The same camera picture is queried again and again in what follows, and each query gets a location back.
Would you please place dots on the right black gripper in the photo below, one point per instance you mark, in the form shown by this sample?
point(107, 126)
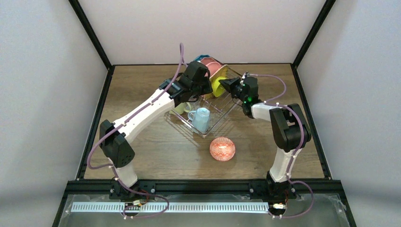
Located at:
point(236, 86)

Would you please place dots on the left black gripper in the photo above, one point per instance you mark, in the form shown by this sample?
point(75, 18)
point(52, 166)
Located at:
point(202, 86)

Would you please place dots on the yellow-green bowl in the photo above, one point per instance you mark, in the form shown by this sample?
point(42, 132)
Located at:
point(217, 88)

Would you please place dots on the pink polka dot plate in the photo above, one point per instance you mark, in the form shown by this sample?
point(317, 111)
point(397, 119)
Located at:
point(207, 60)

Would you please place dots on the blue polka dot plate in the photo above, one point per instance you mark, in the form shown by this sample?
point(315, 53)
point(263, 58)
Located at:
point(200, 57)

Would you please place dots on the light green mug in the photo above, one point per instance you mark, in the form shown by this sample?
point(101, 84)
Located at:
point(182, 108)

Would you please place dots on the light blue mug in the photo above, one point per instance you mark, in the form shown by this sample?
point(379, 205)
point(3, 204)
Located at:
point(200, 119)

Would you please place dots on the red patterned bowl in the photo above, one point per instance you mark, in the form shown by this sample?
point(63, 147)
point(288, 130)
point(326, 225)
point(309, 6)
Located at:
point(222, 149)

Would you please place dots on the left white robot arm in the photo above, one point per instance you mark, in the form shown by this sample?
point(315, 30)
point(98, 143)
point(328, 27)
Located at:
point(116, 136)

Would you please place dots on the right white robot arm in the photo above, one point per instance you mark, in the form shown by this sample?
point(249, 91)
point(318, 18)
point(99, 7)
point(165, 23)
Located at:
point(289, 127)

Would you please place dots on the metal wire dish rack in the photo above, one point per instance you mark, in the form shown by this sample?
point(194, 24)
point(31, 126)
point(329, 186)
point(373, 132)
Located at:
point(219, 108)

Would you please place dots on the white slotted cable duct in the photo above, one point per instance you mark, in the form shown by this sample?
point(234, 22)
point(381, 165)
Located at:
point(174, 207)

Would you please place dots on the black aluminium frame rail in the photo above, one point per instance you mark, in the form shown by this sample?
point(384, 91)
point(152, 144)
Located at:
point(104, 186)

